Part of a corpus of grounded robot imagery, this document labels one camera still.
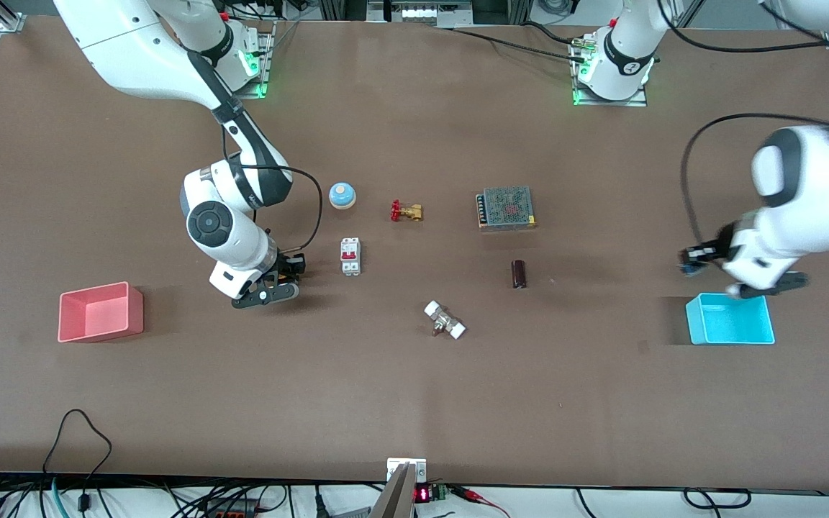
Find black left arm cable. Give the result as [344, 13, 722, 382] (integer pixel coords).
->
[656, 0, 829, 253]

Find cyan plastic box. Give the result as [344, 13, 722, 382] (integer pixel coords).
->
[685, 292, 776, 346]

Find red alligator clip lead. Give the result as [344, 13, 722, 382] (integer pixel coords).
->
[454, 485, 512, 518]

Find metal fitting white caps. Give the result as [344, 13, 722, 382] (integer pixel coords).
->
[423, 300, 467, 340]

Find black looped thin cable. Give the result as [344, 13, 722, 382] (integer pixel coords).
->
[42, 409, 114, 513]

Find black coiled cable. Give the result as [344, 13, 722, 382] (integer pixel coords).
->
[683, 487, 753, 511]

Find pink plastic box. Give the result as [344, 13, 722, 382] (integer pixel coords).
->
[58, 281, 145, 344]

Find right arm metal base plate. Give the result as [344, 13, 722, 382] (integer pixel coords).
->
[231, 20, 276, 100]

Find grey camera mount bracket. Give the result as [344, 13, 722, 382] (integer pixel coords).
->
[368, 457, 429, 518]

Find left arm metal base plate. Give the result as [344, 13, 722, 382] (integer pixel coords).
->
[571, 36, 648, 108]

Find metal mesh power supply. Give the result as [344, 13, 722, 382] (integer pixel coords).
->
[476, 186, 537, 232]

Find black cable to base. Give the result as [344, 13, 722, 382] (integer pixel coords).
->
[429, 20, 592, 62]

